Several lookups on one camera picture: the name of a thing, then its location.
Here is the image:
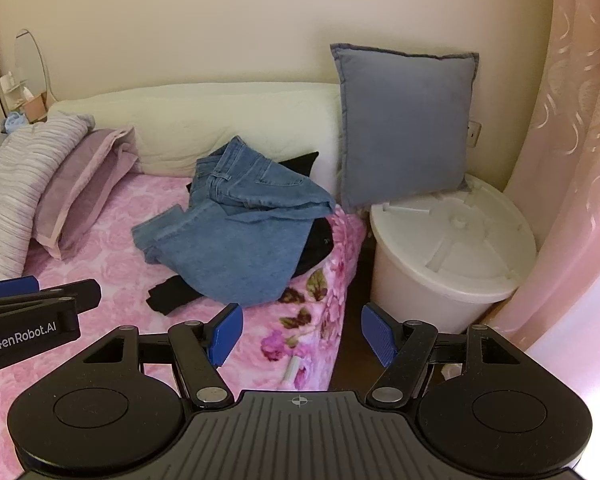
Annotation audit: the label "blue denim jeans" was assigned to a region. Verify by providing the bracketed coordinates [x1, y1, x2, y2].
[132, 136, 336, 307]

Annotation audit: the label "white round plastic bin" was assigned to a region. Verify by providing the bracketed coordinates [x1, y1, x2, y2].
[370, 176, 536, 334]

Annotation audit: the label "grey striped quilt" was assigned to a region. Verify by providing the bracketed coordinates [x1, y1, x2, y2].
[0, 113, 95, 281]

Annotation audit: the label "mauve pillow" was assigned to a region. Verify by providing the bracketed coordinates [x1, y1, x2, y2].
[32, 127, 138, 260]

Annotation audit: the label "black garment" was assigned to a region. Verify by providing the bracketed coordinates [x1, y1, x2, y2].
[146, 152, 334, 315]

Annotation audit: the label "pink curtain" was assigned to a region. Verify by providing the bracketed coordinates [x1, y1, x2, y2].
[486, 0, 600, 399]

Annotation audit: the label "blue soft toy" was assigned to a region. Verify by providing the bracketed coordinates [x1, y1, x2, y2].
[2, 112, 29, 134]

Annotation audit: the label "oval mirror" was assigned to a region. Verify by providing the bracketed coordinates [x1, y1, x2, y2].
[15, 28, 55, 106]

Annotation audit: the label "grey-blue square cushion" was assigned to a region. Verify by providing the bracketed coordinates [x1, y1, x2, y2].
[330, 44, 479, 211]

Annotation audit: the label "wall socket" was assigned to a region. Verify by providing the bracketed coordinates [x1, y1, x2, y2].
[467, 120, 482, 148]

